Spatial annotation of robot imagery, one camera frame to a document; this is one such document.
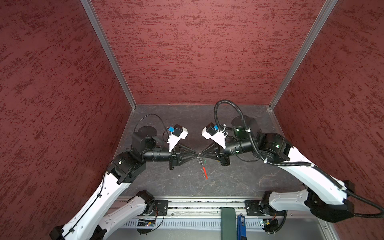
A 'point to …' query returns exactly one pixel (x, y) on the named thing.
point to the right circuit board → (270, 225)
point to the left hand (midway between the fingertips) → (194, 158)
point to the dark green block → (228, 224)
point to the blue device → (241, 227)
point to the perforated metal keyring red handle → (203, 171)
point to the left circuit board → (143, 222)
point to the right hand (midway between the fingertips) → (203, 158)
